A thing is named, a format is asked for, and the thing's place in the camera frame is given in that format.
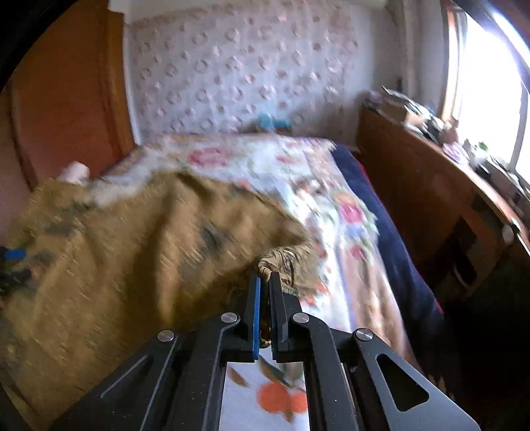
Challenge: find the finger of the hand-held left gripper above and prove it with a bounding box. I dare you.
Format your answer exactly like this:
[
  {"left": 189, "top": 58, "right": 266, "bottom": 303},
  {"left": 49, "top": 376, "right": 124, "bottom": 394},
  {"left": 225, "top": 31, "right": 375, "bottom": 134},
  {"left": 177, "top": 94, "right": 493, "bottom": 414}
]
[
  {"left": 0, "top": 267, "right": 34, "bottom": 296},
  {"left": 0, "top": 245, "right": 30, "bottom": 263}
]

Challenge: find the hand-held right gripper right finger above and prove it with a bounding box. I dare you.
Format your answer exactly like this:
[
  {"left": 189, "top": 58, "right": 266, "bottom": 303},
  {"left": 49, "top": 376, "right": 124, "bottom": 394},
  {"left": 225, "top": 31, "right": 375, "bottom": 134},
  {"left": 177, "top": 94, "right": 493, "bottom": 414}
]
[{"left": 268, "top": 271, "right": 481, "bottom": 431}]

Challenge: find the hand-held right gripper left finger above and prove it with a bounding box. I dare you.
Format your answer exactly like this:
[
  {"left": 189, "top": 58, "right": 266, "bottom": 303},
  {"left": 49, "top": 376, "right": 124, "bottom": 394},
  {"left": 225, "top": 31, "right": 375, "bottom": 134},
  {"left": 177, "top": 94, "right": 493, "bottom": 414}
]
[{"left": 50, "top": 269, "right": 262, "bottom": 431}]

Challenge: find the brown knitted cloth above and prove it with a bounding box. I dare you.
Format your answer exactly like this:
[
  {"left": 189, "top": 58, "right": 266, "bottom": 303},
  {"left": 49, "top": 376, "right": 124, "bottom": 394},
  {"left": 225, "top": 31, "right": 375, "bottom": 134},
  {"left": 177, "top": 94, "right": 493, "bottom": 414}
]
[{"left": 0, "top": 168, "right": 328, "bottom": 419}]

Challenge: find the pale pink pillow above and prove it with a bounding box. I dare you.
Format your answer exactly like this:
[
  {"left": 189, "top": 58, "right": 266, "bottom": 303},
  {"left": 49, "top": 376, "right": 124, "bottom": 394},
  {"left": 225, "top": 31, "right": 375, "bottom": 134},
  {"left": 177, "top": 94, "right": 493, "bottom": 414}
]
[{"left": 58, "top": 161, "right": 92, "bottom": 186}]

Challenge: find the navy blue blanket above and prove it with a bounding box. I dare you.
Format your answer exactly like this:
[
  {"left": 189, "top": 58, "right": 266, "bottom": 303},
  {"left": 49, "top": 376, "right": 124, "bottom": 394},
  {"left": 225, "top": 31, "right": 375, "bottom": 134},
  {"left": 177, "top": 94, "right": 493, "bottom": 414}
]
[{"left": 331, "top": 143, "right": 446, "bottom": 374}]

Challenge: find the floral orange-dotted bedsheet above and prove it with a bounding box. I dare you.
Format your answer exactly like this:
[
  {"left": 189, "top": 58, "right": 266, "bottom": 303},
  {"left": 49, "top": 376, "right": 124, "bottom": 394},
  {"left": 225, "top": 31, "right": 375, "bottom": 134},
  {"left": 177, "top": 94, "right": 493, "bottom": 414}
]
[{"left": 99, "top": 133, "right": 419, "bottom": 431}]

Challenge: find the wooden headboard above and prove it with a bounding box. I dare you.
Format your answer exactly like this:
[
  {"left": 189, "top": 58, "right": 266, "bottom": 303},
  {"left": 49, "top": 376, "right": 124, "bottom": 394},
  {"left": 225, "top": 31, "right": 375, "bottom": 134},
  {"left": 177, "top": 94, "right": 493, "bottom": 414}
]
[{"left": 0, "top": 0, "right": 135, "bottom": 195}]

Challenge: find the trash bin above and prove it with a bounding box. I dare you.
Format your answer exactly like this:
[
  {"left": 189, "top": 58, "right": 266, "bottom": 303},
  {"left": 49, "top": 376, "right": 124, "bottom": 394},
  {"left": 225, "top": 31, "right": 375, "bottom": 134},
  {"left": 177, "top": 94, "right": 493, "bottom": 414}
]
[{"left": 450, "top": 249, "right": 481, "bottom": 293}]

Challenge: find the teal fabric item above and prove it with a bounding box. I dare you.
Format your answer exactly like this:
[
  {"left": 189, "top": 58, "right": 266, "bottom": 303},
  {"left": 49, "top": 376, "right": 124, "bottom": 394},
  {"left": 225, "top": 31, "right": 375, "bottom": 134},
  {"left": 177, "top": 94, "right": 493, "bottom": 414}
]
[{"left": 254, "top": 115, "right": 291, "bottom": 131}]

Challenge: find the long wooden cabinet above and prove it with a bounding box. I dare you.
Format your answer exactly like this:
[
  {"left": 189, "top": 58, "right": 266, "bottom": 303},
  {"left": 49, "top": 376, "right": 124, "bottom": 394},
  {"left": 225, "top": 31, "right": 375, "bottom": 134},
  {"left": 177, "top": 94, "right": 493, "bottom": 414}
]
[{"left": 356, "top": 105, "right": 530, "bottom": 316}]

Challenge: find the pink tissue box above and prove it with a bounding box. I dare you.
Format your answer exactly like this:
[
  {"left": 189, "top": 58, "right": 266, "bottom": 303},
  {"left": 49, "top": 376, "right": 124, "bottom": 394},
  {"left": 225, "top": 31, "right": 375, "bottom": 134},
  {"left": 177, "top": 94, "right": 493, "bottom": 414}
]
[{"left": 443, "top": 143, "right": 471, "bottom": 163}]

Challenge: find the pile of books and boxes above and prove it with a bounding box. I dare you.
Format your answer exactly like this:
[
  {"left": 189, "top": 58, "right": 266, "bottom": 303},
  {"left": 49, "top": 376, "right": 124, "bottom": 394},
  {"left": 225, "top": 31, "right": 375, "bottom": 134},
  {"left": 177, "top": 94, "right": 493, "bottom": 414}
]
[{"left": 364, "top": 85, "right": 435, "bottom": 125}]

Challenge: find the beige curtain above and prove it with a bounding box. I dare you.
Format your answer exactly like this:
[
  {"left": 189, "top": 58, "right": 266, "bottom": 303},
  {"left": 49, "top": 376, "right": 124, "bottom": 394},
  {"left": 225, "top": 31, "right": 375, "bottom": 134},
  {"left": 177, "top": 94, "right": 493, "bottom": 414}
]
[{"left": 387, "top": 0, "right": 446, "bottom": 112}]

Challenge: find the window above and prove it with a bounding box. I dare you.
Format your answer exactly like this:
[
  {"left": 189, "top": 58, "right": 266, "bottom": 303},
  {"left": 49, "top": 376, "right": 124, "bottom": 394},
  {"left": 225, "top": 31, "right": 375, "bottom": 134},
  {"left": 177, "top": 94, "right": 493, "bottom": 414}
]
[{"left": 441, "top": 0, "right": 530, "bottom": 175}]

